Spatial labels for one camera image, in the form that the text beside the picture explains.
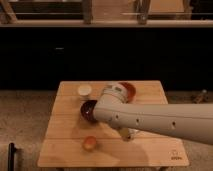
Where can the dark brown bowl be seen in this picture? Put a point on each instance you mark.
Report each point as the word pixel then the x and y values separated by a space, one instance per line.
pixel 87 110

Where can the orange apple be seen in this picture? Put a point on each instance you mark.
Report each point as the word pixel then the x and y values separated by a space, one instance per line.
pixel 89 143

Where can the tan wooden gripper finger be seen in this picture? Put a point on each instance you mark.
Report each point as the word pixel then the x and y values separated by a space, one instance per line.
pixel 125 134

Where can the orange bowl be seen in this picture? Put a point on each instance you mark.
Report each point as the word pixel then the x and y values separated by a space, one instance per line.
pixel 131 90

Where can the black white dish brush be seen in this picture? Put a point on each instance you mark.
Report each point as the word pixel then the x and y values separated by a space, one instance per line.
pixel 133 132

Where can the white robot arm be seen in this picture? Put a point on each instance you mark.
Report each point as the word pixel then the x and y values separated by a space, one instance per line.
pixel 186 121

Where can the black post on floor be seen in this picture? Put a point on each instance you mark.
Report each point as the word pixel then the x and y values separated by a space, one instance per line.
pixel 11 155

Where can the white paper cup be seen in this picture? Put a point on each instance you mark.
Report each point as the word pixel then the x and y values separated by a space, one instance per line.
pixel 84 91

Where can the wooden shelf rail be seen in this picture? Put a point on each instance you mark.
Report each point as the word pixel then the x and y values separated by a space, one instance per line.
pixel 106 13

